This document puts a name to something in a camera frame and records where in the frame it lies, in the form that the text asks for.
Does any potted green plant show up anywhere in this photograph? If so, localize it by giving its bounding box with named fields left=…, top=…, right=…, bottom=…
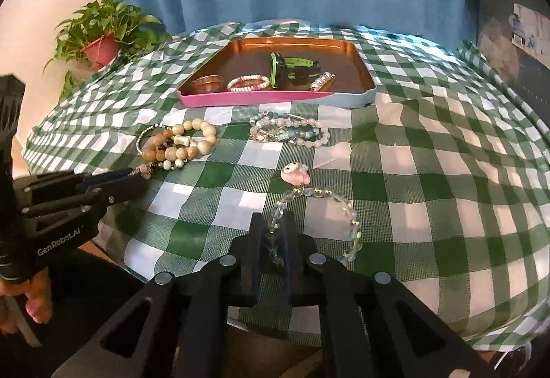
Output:
left=42, top=0, right=174, bottom=104

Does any blue white bead bracelet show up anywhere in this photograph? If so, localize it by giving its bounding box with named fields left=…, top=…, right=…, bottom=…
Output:
left=249, top=110, right=332, bottom=148

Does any pink bead bracelet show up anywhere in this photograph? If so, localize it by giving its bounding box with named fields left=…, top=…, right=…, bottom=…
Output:
left=226, top=74, right=272, bottom=93

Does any green black watch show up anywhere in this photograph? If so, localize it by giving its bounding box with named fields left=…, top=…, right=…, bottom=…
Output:
left=269, top=52, right=322, bottom=89

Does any clear storage bin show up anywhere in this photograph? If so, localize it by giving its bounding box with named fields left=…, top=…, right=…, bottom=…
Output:
left=477, top=0, right=549, bottom=121

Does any pearl bracelet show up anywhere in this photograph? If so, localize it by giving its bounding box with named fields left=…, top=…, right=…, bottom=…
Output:
left=308, top=71, right=337, bottom=92

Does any clear crystal bead bracelet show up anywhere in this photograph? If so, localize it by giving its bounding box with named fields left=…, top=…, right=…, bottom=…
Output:
left=265, top=161, right=364, bottom=264

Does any wooden bead bracelet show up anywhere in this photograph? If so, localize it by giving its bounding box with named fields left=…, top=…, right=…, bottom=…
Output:
left=141, top=117, right=218, bottom=171

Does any pink copper tray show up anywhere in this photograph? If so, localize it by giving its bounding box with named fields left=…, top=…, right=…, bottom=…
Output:
left=176, top=37, right=377, bottom=109

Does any person left hand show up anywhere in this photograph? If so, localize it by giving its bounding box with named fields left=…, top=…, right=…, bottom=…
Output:
left=1, top=268, right=53, bottom=324

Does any green checkered tablecloth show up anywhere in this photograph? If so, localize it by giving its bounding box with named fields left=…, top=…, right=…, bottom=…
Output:
left=22, top=22, right=549, bottom=351

